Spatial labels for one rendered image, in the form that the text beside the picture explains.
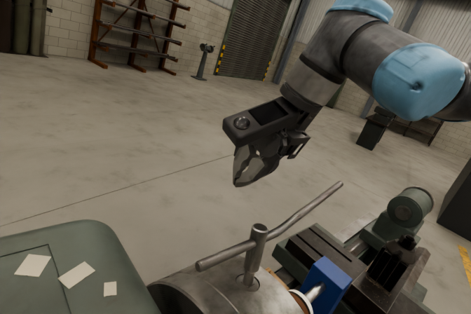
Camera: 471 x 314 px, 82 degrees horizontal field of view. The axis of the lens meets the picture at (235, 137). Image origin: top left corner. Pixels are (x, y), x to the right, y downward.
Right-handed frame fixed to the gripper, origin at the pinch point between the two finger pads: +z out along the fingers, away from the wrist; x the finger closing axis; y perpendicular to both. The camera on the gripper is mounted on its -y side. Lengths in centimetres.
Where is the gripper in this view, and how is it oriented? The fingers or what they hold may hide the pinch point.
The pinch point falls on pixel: (235, 181)
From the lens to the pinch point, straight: 51.4
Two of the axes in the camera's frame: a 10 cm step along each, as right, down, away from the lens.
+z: -4.6, 7.5, 4.7
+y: 6.9, -0.3, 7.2
